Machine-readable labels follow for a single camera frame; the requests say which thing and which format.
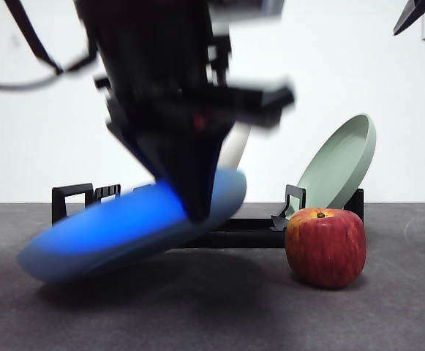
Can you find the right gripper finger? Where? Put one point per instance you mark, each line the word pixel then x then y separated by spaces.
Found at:
pixel 411 14

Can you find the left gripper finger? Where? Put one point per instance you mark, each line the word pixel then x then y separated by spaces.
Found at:
pixel 131 144
pixel 197 164

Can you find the light blue plate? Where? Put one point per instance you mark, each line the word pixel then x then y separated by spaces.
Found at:
pixel 124 241

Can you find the red apple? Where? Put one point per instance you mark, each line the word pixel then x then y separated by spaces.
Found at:
pixel 325 248

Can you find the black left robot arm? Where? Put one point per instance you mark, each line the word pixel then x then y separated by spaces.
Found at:
pixel 142 66

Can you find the cream white plate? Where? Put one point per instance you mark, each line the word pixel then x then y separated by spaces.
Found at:
pixel 236 150

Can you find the black plate rack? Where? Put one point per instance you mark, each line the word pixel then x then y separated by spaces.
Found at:
pixel 248 238

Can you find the pale green plate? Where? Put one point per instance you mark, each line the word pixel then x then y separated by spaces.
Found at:
pixel 340 164

